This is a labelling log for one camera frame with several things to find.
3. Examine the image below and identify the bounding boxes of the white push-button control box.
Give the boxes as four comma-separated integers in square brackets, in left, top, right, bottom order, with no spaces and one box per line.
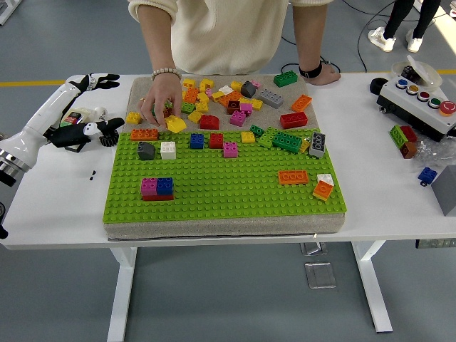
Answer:
[376,76,456,143]

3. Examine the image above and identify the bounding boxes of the blue sloped brick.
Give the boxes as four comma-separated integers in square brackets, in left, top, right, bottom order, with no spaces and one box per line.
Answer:
[155,177,175,196]

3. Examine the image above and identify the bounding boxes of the grey two-by-four brick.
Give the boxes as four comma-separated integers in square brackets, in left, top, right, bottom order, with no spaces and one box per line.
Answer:
[256,88,284,109]
[308,130,326,158]

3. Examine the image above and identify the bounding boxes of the black gear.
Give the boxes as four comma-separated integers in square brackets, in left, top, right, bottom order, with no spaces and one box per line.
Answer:
[98,132,120,147]

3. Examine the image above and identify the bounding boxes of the clear plastic bag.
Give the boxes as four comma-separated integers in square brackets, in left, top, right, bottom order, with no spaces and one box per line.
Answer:
[413,137,456,170]

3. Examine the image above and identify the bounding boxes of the blue brick with keyring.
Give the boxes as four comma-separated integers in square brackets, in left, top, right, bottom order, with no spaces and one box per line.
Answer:
[417,166,438,187]

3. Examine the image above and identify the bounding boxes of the black ring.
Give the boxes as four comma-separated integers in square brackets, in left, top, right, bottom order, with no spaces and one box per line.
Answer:
[369,77,389,96]

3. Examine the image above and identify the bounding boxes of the small clear plastic case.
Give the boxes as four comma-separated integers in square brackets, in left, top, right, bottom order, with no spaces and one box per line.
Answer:
[300,242,323,256]

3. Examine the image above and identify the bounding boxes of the red curved brick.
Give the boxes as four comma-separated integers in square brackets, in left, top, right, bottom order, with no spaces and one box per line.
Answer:
[199,114,220,130]

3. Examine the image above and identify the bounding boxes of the magenta two-by-two brick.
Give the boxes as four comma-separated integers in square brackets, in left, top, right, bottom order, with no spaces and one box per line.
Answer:
[229,110,247,128]

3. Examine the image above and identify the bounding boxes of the dark green two-by-four brick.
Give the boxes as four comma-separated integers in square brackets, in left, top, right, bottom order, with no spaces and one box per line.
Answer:
[272,130,304,154]
[273,69,299,88]

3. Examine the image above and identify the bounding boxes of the grey box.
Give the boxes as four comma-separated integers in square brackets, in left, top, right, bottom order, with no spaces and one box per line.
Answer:
[430,164,456,217]

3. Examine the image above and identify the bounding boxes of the yellow curved brick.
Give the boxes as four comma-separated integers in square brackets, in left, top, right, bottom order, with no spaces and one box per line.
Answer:
[164,114,188,135]

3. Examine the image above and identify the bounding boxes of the white two-by-two brick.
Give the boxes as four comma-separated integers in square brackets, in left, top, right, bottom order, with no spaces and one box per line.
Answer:
[160,141,177,160]

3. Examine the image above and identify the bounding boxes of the white desk frame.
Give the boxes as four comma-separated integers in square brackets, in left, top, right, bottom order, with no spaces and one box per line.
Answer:
[0,0,19,26]

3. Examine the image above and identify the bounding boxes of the person's left hand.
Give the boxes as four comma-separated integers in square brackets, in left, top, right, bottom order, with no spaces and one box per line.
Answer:
[305,66,342,87]

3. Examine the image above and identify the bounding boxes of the beige switch box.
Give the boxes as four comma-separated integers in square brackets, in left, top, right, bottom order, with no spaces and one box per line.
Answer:
[56,106,96,153]

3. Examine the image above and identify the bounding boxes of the orange two-by-four brick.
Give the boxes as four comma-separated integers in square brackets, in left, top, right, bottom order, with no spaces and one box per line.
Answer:
[130,128,159,142]
[277,170,309,186]
[290,94,313,113]

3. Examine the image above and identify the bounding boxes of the person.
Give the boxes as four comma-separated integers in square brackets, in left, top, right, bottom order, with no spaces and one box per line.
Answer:
[128,0,334,76]

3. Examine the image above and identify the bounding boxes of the large orange brick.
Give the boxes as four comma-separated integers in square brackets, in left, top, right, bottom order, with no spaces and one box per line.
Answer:
[217,90,244,108]

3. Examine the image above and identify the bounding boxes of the large clear plastic case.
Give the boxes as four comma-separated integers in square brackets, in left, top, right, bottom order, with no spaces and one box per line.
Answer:
[304,262,338,289]

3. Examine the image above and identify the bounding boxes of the black floor cable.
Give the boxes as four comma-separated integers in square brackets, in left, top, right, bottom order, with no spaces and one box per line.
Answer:
[280,35,342,75]
[357,0,396,73]

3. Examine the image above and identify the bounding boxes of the table height control panel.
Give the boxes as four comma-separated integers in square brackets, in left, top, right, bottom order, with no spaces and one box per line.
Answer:
[415,238,456,249]

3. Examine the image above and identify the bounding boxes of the black wristband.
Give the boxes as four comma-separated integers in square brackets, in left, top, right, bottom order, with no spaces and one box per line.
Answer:
[299,62,323,80]

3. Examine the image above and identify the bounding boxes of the clear plastic container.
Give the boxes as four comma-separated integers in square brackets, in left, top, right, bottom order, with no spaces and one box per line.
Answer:
[390,54,443,90]

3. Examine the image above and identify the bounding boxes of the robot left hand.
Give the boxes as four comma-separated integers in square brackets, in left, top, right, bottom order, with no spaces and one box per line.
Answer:
[1,73,126,168]

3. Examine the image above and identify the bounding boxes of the orange and yellow brick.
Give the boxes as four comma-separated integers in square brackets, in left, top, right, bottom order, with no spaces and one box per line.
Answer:
[312,180,333,202]

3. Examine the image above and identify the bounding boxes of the bead bracelet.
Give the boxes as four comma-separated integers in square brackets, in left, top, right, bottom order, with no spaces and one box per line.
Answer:
[150,67,183,82]

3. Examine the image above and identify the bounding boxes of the white table leg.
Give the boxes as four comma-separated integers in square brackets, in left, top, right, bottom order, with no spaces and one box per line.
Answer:
[351,241,394,334]
[106,247,138,342]

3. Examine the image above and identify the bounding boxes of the person's right hand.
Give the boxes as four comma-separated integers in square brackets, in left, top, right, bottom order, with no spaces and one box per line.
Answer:
[138,73,185,129]

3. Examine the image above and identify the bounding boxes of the green studded baseplate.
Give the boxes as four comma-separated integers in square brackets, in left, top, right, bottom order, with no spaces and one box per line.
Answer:
[101,127,348,224]

